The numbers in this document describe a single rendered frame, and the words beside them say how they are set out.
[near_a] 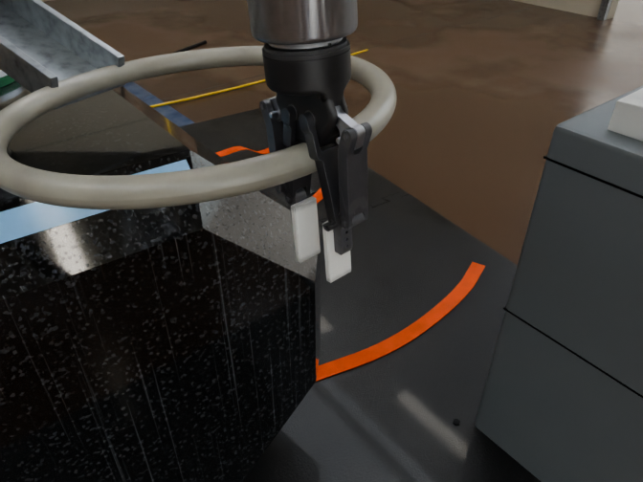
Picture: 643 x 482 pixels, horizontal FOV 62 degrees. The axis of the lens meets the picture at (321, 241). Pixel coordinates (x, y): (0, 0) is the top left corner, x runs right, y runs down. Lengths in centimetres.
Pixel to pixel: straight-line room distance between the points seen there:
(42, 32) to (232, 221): 45
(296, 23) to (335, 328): 126
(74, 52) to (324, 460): 98
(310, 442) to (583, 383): 62
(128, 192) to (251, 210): 41
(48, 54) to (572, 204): 87
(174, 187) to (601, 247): 72
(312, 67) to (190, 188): 14
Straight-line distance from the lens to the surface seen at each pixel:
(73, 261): 75
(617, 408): 114
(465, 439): 141
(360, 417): 141
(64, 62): 96
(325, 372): 149
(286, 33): 44
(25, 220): 76
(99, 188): 50
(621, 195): 94
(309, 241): 58
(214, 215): 80
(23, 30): 105
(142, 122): 92
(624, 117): 96
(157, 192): 48
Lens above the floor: 115
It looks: 36 degrees down
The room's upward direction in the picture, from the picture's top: straight up
